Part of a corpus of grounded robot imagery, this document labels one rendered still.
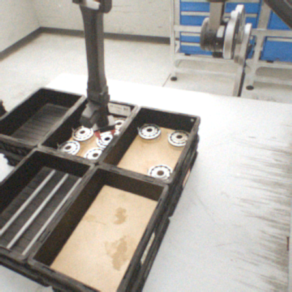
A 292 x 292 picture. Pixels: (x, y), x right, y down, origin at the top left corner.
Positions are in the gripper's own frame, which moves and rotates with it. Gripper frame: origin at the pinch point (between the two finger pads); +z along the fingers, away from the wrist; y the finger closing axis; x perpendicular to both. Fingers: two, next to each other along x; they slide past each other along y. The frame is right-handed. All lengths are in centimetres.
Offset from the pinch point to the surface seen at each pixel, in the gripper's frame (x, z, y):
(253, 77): 106, 80, 164
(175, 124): -4.2, 1.0, 32.0
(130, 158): -12.8, 4.0, 6.4
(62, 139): 9.7, 0.9, -19.4
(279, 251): -66, 16, 43
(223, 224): -50, 17, 31
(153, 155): -15.3, 4.1, 16.4
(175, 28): 160, 35, 104
